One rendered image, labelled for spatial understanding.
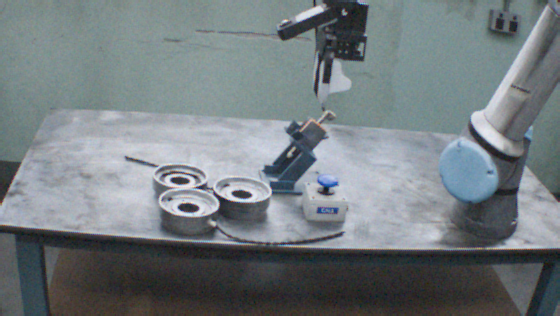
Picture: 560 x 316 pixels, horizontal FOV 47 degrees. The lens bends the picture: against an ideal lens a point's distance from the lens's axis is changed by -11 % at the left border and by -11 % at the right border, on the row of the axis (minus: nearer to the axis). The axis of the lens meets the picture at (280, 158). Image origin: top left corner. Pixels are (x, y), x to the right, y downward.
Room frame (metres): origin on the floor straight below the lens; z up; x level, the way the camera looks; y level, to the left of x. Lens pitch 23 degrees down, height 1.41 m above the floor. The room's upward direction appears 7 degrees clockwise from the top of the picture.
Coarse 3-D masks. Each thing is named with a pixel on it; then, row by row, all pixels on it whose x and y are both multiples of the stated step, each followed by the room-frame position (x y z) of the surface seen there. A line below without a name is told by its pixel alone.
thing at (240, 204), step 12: (228, 180) 1.21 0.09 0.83; (240, 180) 1.22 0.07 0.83; (252, 180) 1.22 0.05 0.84; (216, 192) 1.14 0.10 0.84; (228, 192) 1.17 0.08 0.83; (240, 192) 1.19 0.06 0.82; (252, 192) 1.19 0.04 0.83; (264, 192) 1.19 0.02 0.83; (228, 204) 1.12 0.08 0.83; (240, 204) 1.12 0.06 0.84; (252, 204) 1.13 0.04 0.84; (264, 204) 1.14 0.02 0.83; (228, 216) 1.13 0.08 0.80; (240, 216) 1.13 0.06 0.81; (252, 216) 1.13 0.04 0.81
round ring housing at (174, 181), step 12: (156, 168) 1.21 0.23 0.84; (168, 168) 1.23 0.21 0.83; (180, 168) 1.24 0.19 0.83; (192, 168) 1.24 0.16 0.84; (156, 180) 1.16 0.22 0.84; (168, 180) 1.19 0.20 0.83; (180, 180) 1.22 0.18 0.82; (192, 180) 1.20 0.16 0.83; (204, 180) 1.21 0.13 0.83; (156, 192) 1.16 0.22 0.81
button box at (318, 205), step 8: (312, 184) 1.22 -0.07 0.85; (304, 192) 1.21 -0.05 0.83; (312, 192) 1.18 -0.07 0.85; (320, 192) 1.18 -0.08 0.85; (328, 192) 1.18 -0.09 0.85; (336, 192) 1.20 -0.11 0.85; (304, 200) 1.20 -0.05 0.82; (312, 200) 1.16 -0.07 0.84; (320, 200) 1.16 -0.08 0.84; (328, 200) 1.16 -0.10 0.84; (336, 200) 1.16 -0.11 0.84; (344, 200) 1.17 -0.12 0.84; (304, 208) 1.19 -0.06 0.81; (312, 208) 1.16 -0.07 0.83; (320, 208) 1.16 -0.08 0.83; (328, 208) 1.16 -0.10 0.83; (336, 208) 1.16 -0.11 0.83; (344, 208) 1.16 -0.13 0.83; (312, 216) 1.16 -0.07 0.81; (320, 216) 1.16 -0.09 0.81; (328, 216) 1.16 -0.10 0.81; (336, 216) 1.16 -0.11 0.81; (344, 216) 1.16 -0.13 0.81
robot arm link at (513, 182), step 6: (528, 132) 1.19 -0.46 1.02; (528, 138) 1.19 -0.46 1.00; (528, 144) 1.20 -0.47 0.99; (522, 156) 1.18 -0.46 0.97; (516, 162) 1.15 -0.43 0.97; (522, 162) 1.19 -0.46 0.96; (516, 168) 1.16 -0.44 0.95; (522, 168) 1.20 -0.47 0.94; (516, 174) 1.19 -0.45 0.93; (522, 174) 1.21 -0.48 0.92; (510, 180) 1.18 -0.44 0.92; (516, 180) 1.19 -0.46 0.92; (504, 186) 1.18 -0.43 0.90; (510, 186) 1.18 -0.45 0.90; (516, 186) 1.20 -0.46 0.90
